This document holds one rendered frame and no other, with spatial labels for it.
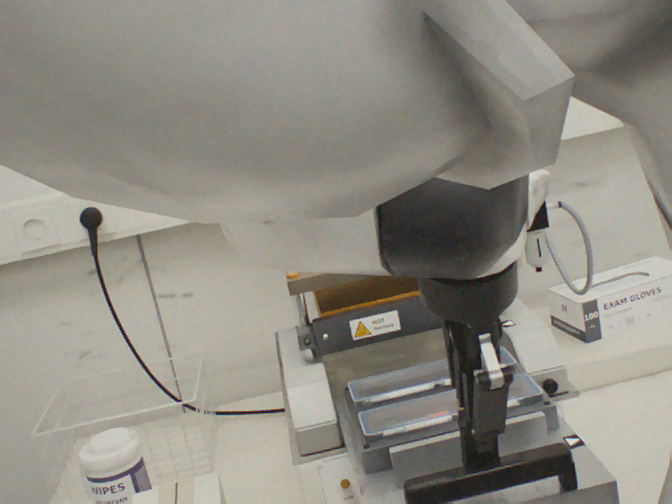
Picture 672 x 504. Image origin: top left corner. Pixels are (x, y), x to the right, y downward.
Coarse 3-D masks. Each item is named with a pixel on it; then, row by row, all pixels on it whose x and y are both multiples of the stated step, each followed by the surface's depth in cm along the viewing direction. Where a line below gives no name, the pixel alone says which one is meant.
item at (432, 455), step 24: (456, 432) 81; (528, 432) 81; (552, 432) 86; (408, 456) 80; (432, 456) 81; (456, 456) 81; (576, 456) 80; (360, 480) 84; (384, 480) 83; (552, 480) 77; (600, 480) 76
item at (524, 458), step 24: (504, 456) 75; (528, 456) 74; (552, 456) 74; (408, 480) 75; (432, 480) 74; (456, 480) 74; (480, 480) 74; (504, 480) 74; (528, 480) 74; (576, 480) 75
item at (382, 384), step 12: (444, 360) 100; (504, 360) 96; (396, 372) 99; (408, 372) 98; (420, 372) 98; (432, 372) 97; (444, 372) 96; (360, 384) 98; (372, 384) 97; (384, 384) 96; (396, 384) 96; (408, 384) 95; (420, 384) 95; (360, 396) 95; (372, 396) 94
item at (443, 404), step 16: (512, 384) 90; (528, 384) 89; (416, 400) 91; (432, 400) 90; (448, 400) 89; (512, 400) 87; (368, 416) 90; (384, 416) 89; (400, 416) 88; (416, 416) 87; (432, 416) 87; (368, 432) 86
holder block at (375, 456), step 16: (400, 400) 94; (544, 400) 87; (352, 416) 92; (512, 416) 85; (416, 432) 86; (432, 432) 85; (448, 432) 85; (368, 448) 85; (384, 448) 85; (368, 464) 85; (384, 464) 85
